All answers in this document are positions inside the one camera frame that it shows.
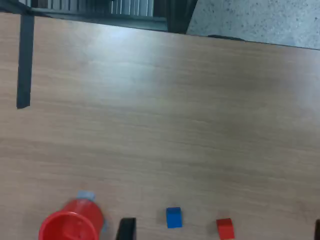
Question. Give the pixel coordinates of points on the black tape strip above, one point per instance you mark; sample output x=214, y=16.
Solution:
x=25, y=62

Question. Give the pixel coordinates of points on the blue cube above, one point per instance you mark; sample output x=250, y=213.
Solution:
x=174, y=218

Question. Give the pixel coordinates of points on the pale blue tape patch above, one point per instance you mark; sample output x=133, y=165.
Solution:
x=86, y=195

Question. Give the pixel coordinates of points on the red plastic bin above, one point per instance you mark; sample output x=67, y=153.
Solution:
x=75, y=220

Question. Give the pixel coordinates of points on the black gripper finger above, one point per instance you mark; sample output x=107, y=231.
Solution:
x=127, y=230
x=317, y=231

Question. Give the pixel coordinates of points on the red cube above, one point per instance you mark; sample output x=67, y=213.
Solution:
x=225, y=228

